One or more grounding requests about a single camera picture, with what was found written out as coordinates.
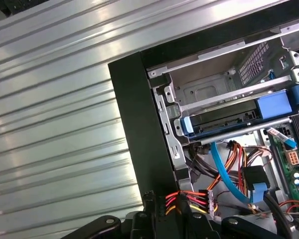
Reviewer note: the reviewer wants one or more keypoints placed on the green motherboard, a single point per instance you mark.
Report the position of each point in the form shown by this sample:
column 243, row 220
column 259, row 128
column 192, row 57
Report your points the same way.
column 279, row 169

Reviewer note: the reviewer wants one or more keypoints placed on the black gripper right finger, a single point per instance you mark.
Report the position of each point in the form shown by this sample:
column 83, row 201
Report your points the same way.
column 187, row 224

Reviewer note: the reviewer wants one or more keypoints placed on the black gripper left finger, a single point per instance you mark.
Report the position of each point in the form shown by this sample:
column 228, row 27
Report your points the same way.
column 153, row 219

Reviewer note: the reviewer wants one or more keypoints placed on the black PC case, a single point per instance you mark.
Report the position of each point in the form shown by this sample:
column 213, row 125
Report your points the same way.
column 139, row 112

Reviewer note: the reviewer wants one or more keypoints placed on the peach board connector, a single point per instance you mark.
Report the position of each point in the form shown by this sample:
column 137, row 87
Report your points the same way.
column 292, row 158

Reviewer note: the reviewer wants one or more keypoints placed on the hard disk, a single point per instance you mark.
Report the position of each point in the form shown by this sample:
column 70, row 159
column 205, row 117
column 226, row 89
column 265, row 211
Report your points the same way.
column 271, row 104

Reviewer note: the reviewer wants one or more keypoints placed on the grey disk bay cage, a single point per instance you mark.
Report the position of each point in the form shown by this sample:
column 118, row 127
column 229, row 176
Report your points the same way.
column 206, row 87

